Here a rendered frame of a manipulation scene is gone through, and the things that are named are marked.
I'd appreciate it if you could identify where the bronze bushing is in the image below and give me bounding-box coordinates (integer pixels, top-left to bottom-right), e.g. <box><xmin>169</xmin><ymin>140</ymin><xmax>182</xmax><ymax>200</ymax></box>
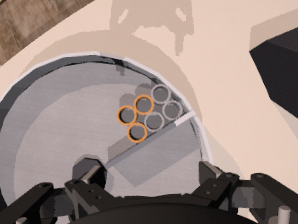
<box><xmin>134</xmin><ymin>95</ymin><xmax>154</xmax><ymax>115</ymax></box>
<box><xmin>117</xmin><ymin>105</ymin><xmax>138</xmax><ymax>126</ymax></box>
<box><xmin>127</xmin><ymin>122</ymin><xmax>147</xmax><ymax>143</ymax></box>

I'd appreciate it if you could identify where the grey metal ring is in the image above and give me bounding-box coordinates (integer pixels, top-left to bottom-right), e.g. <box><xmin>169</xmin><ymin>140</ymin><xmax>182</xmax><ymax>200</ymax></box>
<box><xmin>144</xmin><ymin>112</ymin><xmax>164</xmax><ymax>132</ymax></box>
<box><xmin>151</xmin><ymin>84</ymin><xmax>171</xmax><ymax>104</ymax></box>
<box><xmin>161</xmin><ymin>100</ymin><xmax>183</xmax><ymax>120</ymax></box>

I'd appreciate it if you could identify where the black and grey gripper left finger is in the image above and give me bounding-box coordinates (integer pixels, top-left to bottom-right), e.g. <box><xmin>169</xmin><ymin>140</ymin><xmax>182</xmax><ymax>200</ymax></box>
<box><xmin>0</xmin><ymin>166</ymin><xmax>133</xmax><ymax>224</ymax></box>

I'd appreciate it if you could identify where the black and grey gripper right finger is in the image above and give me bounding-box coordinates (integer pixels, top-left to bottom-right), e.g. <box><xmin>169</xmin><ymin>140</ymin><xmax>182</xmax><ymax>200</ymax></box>
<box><xmin>174</xmin><ymin>161</ymin><xmax>298</xmax><ymax>224</ymax></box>

